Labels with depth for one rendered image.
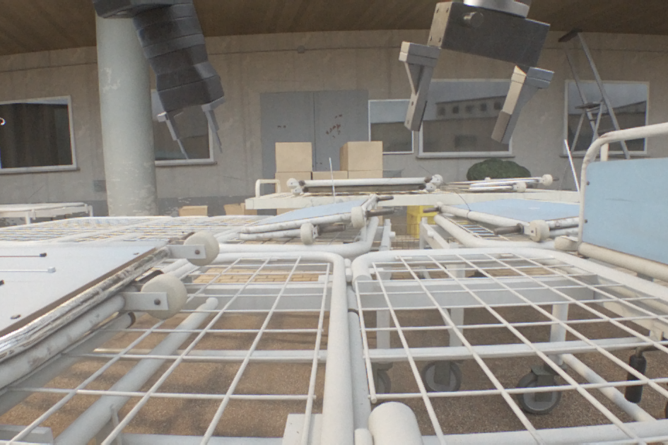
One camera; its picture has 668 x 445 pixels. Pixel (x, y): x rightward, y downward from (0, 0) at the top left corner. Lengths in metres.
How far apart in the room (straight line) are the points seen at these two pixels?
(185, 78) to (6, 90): 8.70
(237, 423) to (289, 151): 3.11
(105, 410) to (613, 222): 0.95
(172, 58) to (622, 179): 0.85
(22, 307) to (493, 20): 0.63
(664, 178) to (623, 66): 7.69
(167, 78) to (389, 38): 6.42
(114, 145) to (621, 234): 4.76
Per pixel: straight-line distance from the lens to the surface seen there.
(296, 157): 3.86
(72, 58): 8.32
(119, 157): 4.87
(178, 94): 0.49
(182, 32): 0.47
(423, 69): 0.47
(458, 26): 0.46
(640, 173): 0.88
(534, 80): 0.53
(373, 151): 3.97
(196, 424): 1.19
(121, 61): 5.07
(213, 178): 6.69
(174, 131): 0.50
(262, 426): 1.13
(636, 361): 0.83
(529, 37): 0.50
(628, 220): 0.90
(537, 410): 1.25
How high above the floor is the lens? 0.69
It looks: 7 degrees down
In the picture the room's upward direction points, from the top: 1 degrees counter-clockwise
